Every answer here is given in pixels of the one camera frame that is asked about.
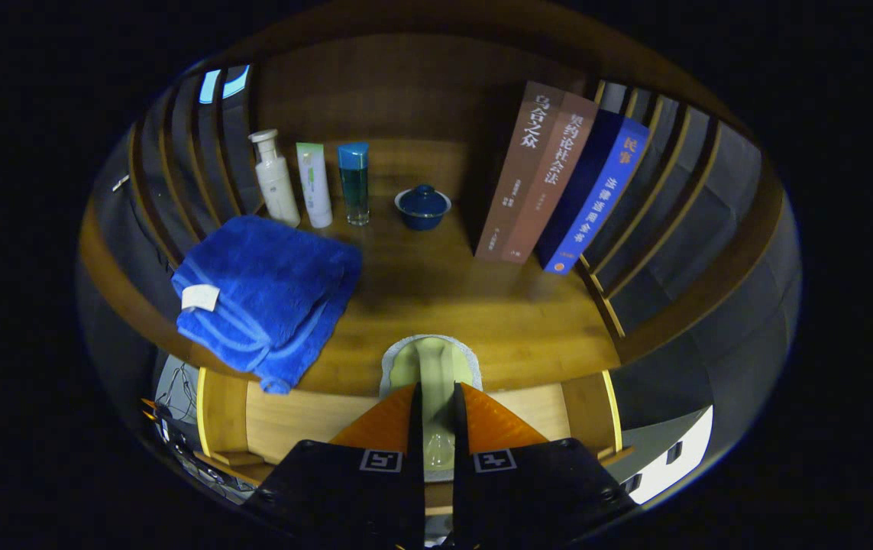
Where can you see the green and white tube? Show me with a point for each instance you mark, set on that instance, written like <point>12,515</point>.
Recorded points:
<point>315,187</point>

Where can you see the pale green scrub brush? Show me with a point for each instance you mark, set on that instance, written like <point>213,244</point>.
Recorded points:
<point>436,367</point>

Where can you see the reddish brown book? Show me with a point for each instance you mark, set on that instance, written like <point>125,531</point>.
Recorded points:
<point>554,191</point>

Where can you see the folded blue towel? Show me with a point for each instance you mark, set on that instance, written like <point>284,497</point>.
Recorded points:
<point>268,290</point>

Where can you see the white pump bottle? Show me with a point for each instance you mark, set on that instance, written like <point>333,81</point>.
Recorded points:
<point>276,187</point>

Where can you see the silver metal clip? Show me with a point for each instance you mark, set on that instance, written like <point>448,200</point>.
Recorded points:
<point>120,182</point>

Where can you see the blue book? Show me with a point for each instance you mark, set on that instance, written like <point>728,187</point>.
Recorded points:
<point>600,198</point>

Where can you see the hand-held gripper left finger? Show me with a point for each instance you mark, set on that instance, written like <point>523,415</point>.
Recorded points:
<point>337,496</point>

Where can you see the dark brown book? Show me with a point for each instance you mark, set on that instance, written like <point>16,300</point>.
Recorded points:
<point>516,183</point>

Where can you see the wooden countertop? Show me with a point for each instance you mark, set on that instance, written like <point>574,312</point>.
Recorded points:
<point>467,305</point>

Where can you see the dark blue lidded teacup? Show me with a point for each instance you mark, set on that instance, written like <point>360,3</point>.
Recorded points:
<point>422,208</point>

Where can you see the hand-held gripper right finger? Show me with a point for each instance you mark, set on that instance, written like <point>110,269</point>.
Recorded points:
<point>535,496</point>

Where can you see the wooden cabinet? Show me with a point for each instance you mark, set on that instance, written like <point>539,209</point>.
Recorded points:
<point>405,84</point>

